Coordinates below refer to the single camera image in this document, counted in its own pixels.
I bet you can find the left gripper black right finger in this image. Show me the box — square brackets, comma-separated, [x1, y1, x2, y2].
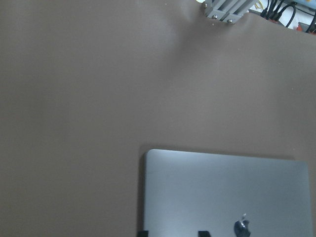
[198, 231, 211, 237]

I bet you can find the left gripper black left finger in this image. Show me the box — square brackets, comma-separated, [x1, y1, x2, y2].
[137, 230, 149, 237]

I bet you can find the grey laptop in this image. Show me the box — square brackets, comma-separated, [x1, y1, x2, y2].
[143, 149, 314, 237]

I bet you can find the aluminium frame post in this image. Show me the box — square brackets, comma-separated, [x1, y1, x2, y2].
[198, 0, 256, 24]

